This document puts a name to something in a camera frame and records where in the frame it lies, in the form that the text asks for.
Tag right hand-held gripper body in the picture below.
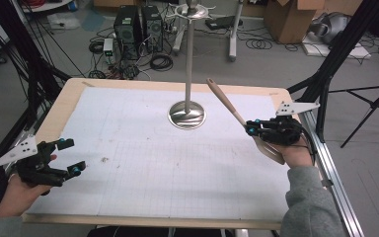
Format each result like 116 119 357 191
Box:
258 101 321 147

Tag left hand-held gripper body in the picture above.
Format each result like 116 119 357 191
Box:
0 134 68 189

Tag beige slotted spatula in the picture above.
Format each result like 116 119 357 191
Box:
205 77 287 166

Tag person's right hand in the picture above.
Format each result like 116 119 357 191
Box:
274 141 315 169

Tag person's left hand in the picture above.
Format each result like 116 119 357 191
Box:
0 153 59 218

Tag white grid mat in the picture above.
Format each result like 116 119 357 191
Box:
28 86 292 221

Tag metal utensil stand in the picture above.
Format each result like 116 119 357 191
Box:
165 0 217 130

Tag white stand leg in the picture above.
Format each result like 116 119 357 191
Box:
172 18 190 56
228 0 245 63

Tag black tripod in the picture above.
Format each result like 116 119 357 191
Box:
328 78 379 149

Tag white foam board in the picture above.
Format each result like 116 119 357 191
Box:
301 33 373 60

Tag black flat device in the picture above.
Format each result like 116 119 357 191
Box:
204 15 244 32

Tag white power box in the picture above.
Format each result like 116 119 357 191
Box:
103 38 115 57

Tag cardboard box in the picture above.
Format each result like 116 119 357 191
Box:
265 0 327 45

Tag silver rounded device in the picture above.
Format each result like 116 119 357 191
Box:
307 12 351 44

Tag black computer tower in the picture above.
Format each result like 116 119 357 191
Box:
113 5 142 61
141 4 164 53

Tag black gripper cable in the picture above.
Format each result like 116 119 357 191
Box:
300 126 319 166

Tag black coiled cable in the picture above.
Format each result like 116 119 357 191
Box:
149 53 175 72
245 38 273 51

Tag aluminium rail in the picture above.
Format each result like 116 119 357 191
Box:
295 104 365 237

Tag black frame post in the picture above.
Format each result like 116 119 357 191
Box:
0 0 73 205
286 0 379 143

